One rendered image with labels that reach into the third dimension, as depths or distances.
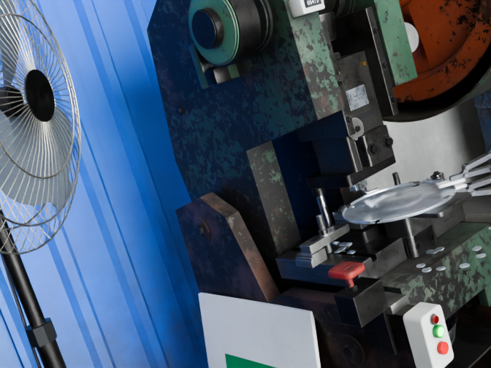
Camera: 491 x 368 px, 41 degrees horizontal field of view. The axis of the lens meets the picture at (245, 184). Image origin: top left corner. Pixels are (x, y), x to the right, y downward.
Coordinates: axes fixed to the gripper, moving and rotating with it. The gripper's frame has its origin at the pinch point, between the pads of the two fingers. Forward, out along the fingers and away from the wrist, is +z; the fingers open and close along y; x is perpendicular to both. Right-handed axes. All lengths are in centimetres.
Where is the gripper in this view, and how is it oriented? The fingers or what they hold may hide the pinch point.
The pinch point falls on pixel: (451, 185)
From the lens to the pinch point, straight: 173.1
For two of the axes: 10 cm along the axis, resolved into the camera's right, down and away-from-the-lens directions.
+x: 0.2, 1.9, -9.8
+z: -9.6, 2.8, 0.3
